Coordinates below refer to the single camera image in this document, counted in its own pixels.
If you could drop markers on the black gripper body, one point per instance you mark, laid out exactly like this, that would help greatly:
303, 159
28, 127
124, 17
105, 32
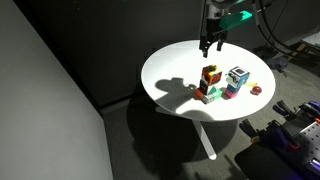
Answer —
211, 31

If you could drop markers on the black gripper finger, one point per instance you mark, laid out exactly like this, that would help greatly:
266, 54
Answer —
204, 47
220, 43

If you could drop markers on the orange yellow toy cube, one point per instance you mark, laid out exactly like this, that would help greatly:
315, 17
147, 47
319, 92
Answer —
211, 74

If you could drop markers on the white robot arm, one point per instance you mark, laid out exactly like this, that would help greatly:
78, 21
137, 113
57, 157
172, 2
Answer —
216, 9

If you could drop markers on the black white toy cube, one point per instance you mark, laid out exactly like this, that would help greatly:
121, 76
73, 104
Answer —
207, 89

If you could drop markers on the blue white toy cube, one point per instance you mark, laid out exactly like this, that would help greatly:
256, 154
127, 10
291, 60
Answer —
236, 77

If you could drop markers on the green orange toy cube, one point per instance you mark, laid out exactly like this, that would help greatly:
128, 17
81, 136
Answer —
206, 99

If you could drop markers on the pink toy cube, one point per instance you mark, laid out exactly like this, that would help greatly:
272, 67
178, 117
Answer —
229, 94

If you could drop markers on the yellow flat toy piece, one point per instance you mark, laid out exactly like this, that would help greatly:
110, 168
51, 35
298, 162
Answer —
250, 84

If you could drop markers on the red toy ball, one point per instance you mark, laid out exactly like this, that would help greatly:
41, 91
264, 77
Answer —
256, 90

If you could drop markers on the white round table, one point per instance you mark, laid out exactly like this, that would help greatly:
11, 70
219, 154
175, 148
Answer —
171, 75

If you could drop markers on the dark bag on floor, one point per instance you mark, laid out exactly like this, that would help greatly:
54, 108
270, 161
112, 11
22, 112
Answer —
278, 64

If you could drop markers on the wooden table corner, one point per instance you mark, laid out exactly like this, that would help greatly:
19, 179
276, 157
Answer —
309, 47

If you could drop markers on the white table leg base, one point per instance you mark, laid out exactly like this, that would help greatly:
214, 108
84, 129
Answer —
204, 136

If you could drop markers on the black purple clamp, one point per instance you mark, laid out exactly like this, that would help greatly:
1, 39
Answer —
274, 136

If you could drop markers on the black clamp right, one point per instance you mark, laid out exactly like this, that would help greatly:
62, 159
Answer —
310, 109

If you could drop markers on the perforated metal breadboard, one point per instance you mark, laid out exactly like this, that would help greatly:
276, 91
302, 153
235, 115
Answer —
307, 157

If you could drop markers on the grey partition panel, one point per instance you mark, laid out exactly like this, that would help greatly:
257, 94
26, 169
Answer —
48, 128

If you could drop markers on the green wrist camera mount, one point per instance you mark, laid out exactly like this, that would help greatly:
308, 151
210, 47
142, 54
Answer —
230, 21

